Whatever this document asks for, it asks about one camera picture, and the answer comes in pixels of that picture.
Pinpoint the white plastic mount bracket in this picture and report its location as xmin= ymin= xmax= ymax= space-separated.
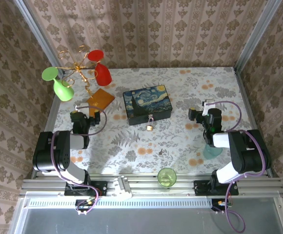
xmin=113 ymin=175 xmax=133 ymax=201

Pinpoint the gold wire glass stand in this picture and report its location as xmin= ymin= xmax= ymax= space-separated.
xmin=57 ymin=44 xmax=116 ymax=118

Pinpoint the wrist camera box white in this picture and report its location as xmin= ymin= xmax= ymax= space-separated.
xmin=74 ymin=102 xmax=90 ymax=111
xmin=202 ymin=98 xmax=216 ymax=114

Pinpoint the teal transparent glass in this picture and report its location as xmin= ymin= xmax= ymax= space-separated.
xmin=202 ymin=143 xmax=223 ymax=161

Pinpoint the black connector board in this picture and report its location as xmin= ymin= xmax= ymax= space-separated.
xmin=75 ymin=199 xmax=95 ymax=215
xmin=211 ymin=198 xmax=233 ymax=215

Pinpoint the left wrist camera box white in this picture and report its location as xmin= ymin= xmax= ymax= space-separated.
xmin=74 ymin=102 xmax=90 ymax=111

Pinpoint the green plastic wine glass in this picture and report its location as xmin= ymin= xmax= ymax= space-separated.
xmin=41 ymin=66 xmax=75 ymax=102

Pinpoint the aluminium frame post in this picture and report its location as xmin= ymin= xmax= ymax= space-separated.
xmin=13 ymin=0 xmax=67 ymax=75
xmin=234 ymin=0 xmax=283 ymax=72

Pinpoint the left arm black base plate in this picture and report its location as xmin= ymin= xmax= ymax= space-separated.
xmin=64 ymin=180 xmax=108 ymax=197

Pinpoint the aluminium side frame rail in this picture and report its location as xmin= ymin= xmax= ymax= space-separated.
xmin=233 ymin=66 xmax=280 ymax=178
xmin=30 ymin=70 xmax=62 ymax=179

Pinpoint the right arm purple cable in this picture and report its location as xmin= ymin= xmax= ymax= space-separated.
xmin=208 ymin=100 xmax=266 ymax=233

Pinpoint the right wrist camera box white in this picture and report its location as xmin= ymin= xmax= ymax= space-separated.
xmin=202 ymin=98 xmax=216 ymax=114

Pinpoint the starry night painted box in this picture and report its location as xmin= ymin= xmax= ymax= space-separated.
xmin=122 ymin=84 xmax=174 ymax=126

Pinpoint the aluminium front frame rail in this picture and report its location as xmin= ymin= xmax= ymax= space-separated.
xmin=19 ymin=174 xmax=283 ymax=199

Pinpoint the white slotted cable duct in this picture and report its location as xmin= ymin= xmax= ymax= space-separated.
xmin=25 ymin=197 xmax=214 ymax=209

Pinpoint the green transparent plastic cup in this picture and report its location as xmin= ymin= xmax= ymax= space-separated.
xmin=157 ymin=167 xmax=177 ymax=189

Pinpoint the red plastic wine glass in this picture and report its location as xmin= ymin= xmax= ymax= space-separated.
xmin=87 ymin=49 xmax=113 ymax=87

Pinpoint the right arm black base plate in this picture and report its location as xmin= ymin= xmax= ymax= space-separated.
xmin=193 ymin=179 xmax=240 ymax=196

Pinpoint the grey metal sheet panel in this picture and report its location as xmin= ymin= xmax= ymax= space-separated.
xmin=9 ymin=197 xmax=283 ymax=234

